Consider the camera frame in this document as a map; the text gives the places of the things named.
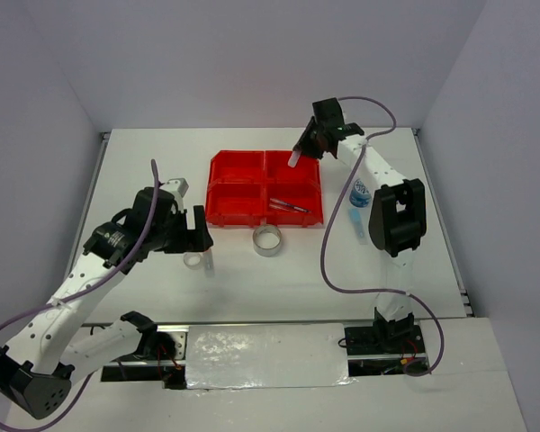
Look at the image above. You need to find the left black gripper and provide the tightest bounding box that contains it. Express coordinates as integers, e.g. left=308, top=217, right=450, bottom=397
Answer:
left=148, top=204, right=213, bottom=254

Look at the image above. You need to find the pink highlighter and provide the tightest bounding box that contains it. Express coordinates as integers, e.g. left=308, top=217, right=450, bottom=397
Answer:
left=288, top=150, right=302, bottom=168

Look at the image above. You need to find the blue pen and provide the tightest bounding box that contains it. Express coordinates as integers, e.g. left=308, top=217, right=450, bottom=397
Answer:
left=269, top=202, right=311, bottom=214

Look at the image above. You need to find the large grey tape roll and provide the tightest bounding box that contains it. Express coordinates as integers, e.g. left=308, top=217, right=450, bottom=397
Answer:
left=252, top=225, right=283, bottom=257

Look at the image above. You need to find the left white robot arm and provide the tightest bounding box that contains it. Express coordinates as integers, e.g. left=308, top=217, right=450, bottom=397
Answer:
left=0, top=187, right=213, bottom=419

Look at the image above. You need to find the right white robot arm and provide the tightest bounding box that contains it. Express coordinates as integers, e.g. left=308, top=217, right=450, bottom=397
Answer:
left=292, top=97, right=428, bottom=352

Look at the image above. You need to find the small clear tape roll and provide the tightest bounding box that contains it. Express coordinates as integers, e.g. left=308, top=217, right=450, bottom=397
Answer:
left=183, top=252, right=203, bottom=270

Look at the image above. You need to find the orange cap highlighter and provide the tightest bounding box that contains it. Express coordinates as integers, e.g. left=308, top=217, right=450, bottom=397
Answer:
left=203, top=250, right=215, bottom=277

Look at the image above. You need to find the red four-compartment bin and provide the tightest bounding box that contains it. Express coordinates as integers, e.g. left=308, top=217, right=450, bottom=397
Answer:
left=205, top=150, right=324, bottom=228

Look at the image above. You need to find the blue highlighter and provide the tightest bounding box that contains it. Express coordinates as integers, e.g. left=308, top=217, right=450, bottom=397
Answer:
left=348, top=207, right=368, bottom=245

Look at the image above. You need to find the silver foil cover plate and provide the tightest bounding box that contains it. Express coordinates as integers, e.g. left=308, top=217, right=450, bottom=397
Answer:
left=185, top=323, right=351, bottom=390

